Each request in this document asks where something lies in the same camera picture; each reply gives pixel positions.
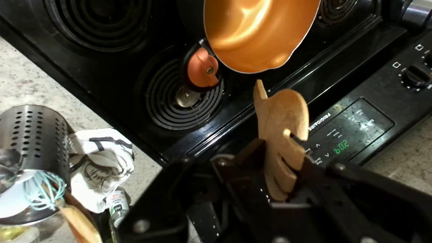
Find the wooden spoon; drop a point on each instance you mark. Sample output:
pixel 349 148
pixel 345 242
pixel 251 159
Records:
pixel 281 117

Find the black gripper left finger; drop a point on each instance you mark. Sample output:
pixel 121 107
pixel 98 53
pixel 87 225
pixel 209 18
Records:
pixel 243 190

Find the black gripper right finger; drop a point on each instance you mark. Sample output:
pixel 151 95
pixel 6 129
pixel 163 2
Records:
pixel 359 203

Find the perforated metal utensil holder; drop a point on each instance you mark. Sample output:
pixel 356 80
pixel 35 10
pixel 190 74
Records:
pixel 35 136

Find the black electric stove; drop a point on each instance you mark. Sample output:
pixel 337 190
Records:
pixel 98 86

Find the white printed kitchen towel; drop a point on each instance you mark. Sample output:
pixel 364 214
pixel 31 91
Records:
pixel 101 167

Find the grey pot copper interior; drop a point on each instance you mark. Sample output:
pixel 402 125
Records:
pixel 256 32

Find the teal silicone whisk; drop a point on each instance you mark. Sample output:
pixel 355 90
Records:
pixel 44 191

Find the light wooden spatula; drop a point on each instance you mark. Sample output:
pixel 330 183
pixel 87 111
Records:
pixel 81 228

